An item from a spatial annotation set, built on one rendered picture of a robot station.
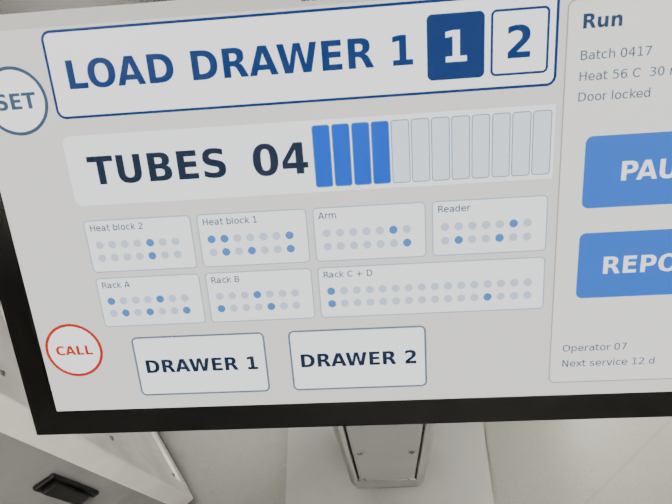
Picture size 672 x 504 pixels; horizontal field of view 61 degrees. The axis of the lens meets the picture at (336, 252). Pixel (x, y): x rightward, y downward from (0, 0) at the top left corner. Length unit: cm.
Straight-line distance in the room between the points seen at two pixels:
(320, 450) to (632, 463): 69
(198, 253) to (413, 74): 18
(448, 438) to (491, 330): 100
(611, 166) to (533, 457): 112
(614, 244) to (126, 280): 32
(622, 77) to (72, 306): 38
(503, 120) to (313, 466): 111
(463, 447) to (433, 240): 105
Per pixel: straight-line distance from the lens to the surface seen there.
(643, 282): 42
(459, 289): 38
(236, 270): 38
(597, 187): 39
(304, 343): 40
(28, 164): 42
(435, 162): 36
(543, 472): 144
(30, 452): 90
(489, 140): 36
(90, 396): 46
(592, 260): 40
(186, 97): 37
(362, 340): 39
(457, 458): 138
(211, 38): 36
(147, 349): 43
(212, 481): 146
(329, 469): 137
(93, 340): 44
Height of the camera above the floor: 138
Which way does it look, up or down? 58 degrees down
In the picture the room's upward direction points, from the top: 9 degrees counter-clockwise
